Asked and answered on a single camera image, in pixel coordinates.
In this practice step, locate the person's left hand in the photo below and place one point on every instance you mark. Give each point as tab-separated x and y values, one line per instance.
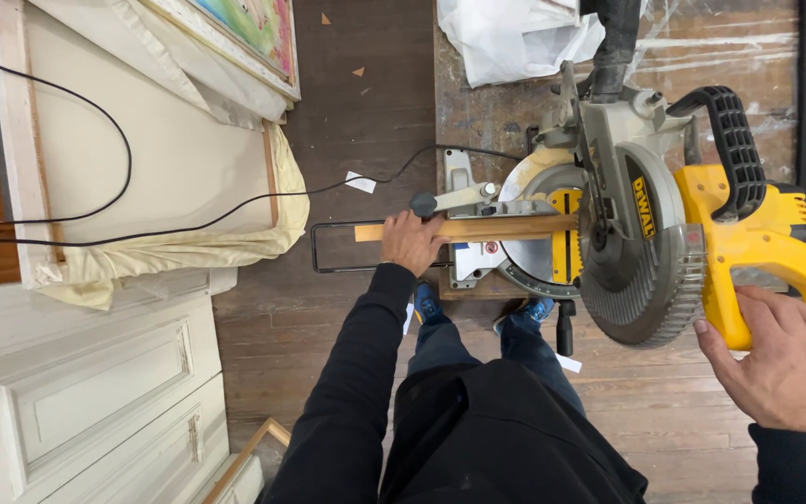
410	245

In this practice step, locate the stretched canvas with wooden frame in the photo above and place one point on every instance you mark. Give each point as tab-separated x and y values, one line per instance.
165	154

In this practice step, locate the person's right hand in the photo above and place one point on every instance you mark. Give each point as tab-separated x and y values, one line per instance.
788	371

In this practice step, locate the long wooden strip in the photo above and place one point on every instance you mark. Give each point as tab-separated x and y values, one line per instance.
515	227

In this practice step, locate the black dust bag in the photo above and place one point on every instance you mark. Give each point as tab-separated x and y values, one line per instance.
616	49

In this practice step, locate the white paper scrap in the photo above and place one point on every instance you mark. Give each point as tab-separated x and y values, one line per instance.
361	183
569	363
408	318

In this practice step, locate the clear plastic sheet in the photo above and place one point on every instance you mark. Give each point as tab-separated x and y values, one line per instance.
718	49

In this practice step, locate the yellow miter saw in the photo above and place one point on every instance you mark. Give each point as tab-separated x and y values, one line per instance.
655	231

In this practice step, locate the white folded canvas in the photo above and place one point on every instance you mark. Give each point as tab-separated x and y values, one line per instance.
165	49

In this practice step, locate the person's blue jeans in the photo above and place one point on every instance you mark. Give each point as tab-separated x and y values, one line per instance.
529	357

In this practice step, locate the person's blue shoe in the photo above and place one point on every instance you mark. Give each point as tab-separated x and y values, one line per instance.
431	306
532	311

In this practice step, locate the person's blue left shoe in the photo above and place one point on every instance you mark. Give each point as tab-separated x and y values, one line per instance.
431	306

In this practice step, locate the person's blue right shoe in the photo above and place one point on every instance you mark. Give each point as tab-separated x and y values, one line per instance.
532	311

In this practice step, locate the person's black jacket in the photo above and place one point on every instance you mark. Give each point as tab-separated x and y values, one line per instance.
501	441

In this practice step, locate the cream cloth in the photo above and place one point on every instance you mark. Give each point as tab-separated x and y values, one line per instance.
165	255

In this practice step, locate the white panel door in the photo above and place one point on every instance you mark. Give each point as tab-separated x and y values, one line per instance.
81	392

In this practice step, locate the light wooden picture frame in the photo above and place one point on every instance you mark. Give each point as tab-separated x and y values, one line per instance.
249	448

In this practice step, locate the colourful painted canvas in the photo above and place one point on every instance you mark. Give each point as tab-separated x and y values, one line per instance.
249	28

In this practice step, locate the white plastic bag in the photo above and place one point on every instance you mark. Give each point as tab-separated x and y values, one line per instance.
508	35

